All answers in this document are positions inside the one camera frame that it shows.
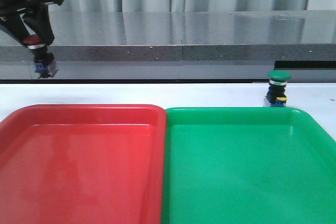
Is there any grey stone countertop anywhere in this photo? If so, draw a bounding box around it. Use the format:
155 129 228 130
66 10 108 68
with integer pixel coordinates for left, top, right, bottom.
0 10 336 81

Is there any red mushroom push button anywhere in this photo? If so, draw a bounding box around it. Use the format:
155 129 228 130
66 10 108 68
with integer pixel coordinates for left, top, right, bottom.
23 34 58 79

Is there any green plastic tray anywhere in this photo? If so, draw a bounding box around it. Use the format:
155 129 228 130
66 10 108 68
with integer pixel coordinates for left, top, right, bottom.
161 107 335 223

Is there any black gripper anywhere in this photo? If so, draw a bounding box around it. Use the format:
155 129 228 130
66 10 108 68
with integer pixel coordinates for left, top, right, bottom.
1 0 64 47

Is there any green mushroom push button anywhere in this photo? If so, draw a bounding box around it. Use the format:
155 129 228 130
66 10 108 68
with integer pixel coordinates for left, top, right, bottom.
264 70 291 107

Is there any red plastic tray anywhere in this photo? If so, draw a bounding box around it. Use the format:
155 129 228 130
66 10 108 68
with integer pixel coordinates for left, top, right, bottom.
1 105 166 223

